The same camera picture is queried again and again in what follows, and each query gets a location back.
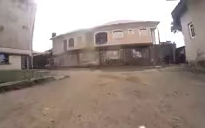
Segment two-storey beige building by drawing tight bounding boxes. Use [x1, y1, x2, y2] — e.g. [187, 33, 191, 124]
[49, 19, 178, 68]

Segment brown dirt road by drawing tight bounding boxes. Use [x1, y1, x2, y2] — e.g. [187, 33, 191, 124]
[0, 65, 205, 128]

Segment grass strip with kerb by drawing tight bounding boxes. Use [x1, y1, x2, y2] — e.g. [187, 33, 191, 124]
[0, 68, 71, 95]

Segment tall grey building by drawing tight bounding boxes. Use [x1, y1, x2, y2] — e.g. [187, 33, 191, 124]
[0, 0, 37, 71]

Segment white building with window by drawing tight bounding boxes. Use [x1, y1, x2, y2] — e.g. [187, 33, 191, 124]
[170, 0, 205, 67]

